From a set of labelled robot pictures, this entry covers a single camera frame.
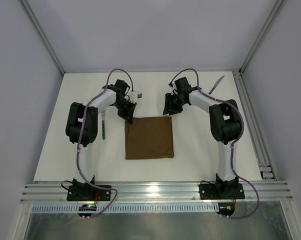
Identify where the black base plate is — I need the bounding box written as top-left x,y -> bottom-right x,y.
198,180 -> 246,200
66,184 -> 111,202

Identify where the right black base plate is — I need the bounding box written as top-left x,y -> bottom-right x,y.
198,180 -> 246,200

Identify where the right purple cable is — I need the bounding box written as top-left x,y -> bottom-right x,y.
169,68 -> 261,220

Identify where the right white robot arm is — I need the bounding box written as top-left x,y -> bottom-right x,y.
163,77 -> 245,200

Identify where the brown cloth napkin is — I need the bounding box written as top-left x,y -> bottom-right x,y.
124,116 -> 174,160

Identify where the left aluminium frame post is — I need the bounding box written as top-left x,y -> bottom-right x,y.
18,0 -> 66,76

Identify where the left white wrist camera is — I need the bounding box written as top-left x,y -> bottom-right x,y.
129,91 -> 142,102

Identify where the aluminium frame post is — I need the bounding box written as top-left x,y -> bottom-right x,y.
239,0 -> 287,75
18,0 -> 66,76

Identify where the right aluminium frame post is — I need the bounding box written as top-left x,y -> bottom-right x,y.
239,0 -> 287,75

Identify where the slotted cable duct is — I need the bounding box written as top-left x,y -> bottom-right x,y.
31,202 -> 219,214

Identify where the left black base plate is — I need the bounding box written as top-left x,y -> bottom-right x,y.
66,184 -> 111,202

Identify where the knife with green handle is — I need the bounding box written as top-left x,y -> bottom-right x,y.
208,75 -> 225,95

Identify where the fork with green handle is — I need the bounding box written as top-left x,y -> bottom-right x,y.
101,110 -> 106,140

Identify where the aluminium mounting rail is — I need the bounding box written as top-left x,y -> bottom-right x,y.
20,181 -> 293,204

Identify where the right side aluminium rail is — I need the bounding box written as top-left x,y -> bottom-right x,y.
232,71 -> 277,181

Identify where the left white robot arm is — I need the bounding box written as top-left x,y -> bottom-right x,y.
65,79 -> 142,202

